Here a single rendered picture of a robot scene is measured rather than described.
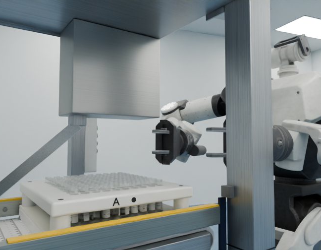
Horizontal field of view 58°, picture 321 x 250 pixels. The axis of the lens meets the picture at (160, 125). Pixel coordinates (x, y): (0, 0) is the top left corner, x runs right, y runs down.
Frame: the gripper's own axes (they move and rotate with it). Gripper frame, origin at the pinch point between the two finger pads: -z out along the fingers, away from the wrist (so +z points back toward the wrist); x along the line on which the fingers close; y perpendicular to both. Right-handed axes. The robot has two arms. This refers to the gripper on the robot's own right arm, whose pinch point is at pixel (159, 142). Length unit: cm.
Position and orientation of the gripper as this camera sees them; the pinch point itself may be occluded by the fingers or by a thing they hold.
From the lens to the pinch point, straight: 78.1
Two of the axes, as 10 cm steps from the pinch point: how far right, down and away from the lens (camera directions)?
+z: 4.0, 0.6, 9.2
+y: -9.2, 0.2, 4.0
